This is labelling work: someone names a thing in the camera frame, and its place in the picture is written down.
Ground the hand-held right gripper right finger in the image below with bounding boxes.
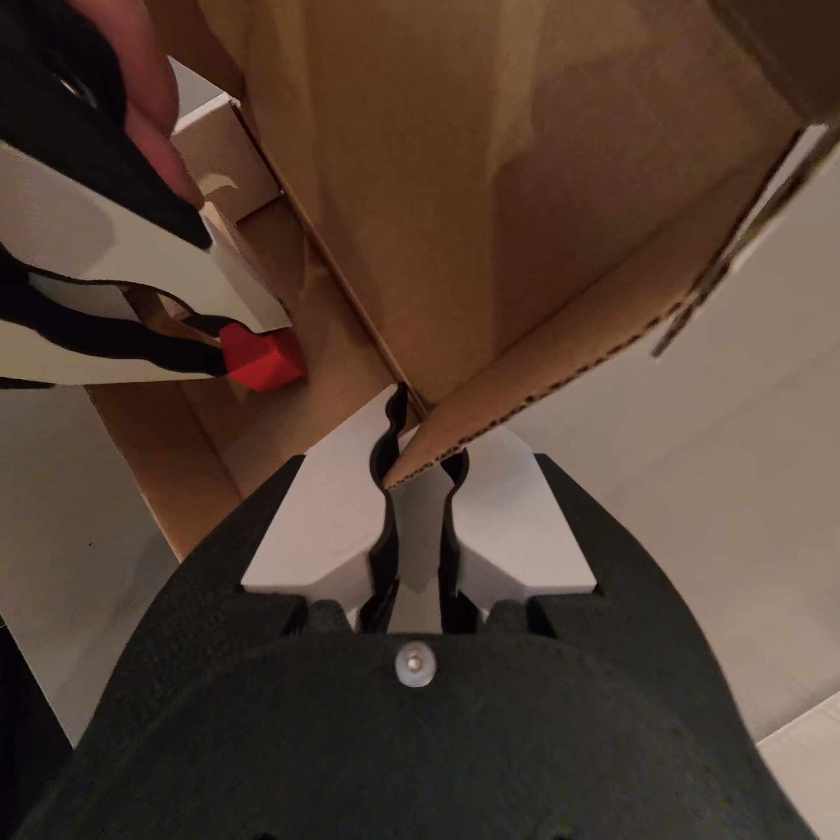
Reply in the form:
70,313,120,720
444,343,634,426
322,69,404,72
436,427,599,634

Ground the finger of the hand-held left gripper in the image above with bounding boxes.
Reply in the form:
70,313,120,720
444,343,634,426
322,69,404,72
0,141,294,333
0,246,231,389

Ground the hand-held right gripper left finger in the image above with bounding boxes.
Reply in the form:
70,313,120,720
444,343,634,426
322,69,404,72
241,384,411,634

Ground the red cube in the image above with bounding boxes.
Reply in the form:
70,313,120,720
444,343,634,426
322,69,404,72
218,323,307,393

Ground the white cardboard box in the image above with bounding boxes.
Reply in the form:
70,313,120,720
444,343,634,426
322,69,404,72
85,0,840,565

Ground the person's left hand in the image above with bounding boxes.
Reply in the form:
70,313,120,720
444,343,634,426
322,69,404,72
69,0,206,212

